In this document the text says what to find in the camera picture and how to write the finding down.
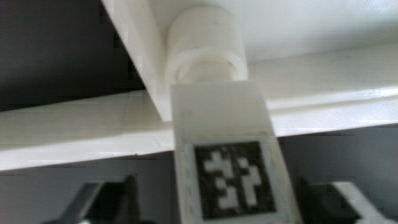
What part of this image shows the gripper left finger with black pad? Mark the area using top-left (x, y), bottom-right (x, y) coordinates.
top-left (44, 175), bottom-right (143, 224)

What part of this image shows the white table leg with tag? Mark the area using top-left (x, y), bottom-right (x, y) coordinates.
top-left (171, 81), bottom-right (305, 224)

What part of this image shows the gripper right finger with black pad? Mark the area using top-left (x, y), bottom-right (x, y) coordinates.
top-left (298, 178), bottom-right (392, 224)

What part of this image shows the white front fence bar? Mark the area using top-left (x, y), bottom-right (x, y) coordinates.
top-left (0, 87), bottom-right (398, 171)

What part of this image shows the white square table top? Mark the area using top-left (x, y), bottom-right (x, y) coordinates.
top-left (102, 0), bottom-right (398, 124)

